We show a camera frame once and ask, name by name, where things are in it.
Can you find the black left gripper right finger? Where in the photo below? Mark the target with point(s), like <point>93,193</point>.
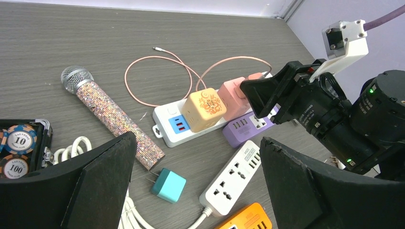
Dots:
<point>308,194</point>

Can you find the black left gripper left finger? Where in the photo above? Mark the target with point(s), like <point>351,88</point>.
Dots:
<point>85,192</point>

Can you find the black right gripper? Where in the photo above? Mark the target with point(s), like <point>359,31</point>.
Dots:
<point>323,115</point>

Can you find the pink cube socket adapter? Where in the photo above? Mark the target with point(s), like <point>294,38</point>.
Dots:
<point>234,99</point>

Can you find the tan cube socket adapter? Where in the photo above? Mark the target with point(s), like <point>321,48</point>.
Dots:
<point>203,109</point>

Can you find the white plug adapter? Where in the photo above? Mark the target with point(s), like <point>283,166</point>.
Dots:
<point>336,162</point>

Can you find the teal plug adapter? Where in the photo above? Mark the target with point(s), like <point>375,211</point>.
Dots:
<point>168,185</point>

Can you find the purple power strip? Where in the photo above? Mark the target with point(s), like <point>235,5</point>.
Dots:
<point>238,131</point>

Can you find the orange power strip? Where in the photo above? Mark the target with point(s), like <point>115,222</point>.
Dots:
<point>252,216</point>

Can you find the black poker chip case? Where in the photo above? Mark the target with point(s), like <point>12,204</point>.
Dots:
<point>25,146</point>

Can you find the white usb power strip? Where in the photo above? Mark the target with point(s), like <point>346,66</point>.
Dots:
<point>227,186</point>

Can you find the white multicolour power strip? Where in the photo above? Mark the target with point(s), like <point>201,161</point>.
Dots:
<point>174,129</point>

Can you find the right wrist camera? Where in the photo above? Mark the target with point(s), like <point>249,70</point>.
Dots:
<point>345,43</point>

